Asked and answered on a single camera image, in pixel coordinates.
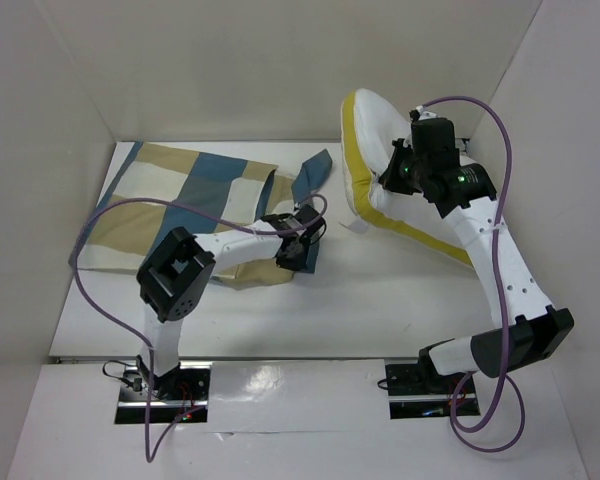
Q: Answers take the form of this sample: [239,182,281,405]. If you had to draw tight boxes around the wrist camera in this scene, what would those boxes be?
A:
[411,116,455,156]
[293,204,322,229]

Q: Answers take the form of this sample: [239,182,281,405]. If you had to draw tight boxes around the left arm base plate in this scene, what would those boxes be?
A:
[114,366,211,425]

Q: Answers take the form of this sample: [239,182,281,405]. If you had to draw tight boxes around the blue beige checked pillowcase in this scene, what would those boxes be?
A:
[69,142,333,274]

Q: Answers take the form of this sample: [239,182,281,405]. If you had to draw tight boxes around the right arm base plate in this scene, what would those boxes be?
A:
[377,362,463,420]

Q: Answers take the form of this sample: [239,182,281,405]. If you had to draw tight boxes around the aluminium frame rail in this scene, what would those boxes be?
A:
[455,138,469,152]

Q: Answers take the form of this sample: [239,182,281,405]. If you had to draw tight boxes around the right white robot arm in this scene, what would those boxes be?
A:
[380,138,574,392]

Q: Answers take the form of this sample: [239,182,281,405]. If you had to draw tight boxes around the white pillow yellow edge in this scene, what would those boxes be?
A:
[340,89,472,267]

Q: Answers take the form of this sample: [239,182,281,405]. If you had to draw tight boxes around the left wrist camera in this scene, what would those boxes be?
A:
[293,204,322,229]

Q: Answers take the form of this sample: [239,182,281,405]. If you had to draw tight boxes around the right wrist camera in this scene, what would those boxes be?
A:
[411,116,455,156]

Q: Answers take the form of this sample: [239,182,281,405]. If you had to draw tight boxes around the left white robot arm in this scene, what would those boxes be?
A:
[136,205,326,399]

